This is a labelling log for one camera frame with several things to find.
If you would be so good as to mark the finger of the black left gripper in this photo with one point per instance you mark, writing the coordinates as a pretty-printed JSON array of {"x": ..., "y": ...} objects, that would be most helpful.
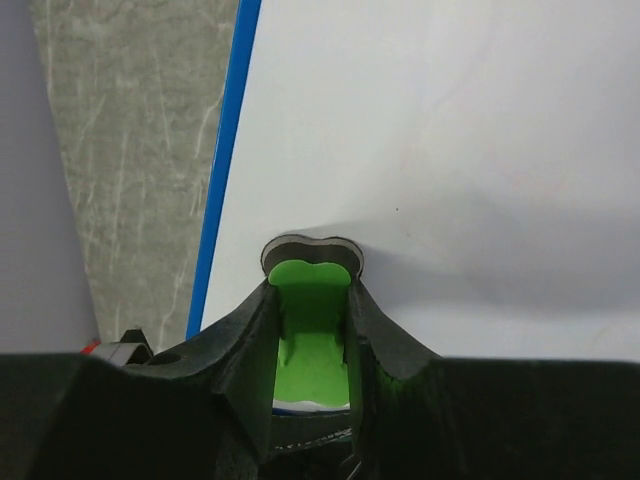
[{"x": 311, "y": 445}]

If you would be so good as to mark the blue framed whiteboard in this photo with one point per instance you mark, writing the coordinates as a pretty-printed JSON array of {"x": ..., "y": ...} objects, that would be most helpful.
[{"x": 483, "y": 154}]

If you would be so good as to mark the green whiteboard eraser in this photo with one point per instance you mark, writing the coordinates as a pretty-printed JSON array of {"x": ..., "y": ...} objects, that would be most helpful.
[{"x": 311, "y": 278}]

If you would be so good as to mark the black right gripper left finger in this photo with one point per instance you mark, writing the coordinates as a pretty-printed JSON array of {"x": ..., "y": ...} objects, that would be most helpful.
[{"x": 200, "y": 410}]

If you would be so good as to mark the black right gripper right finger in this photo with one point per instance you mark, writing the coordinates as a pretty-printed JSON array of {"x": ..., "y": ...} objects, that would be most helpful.
[{"x": 417, "y": 415}]

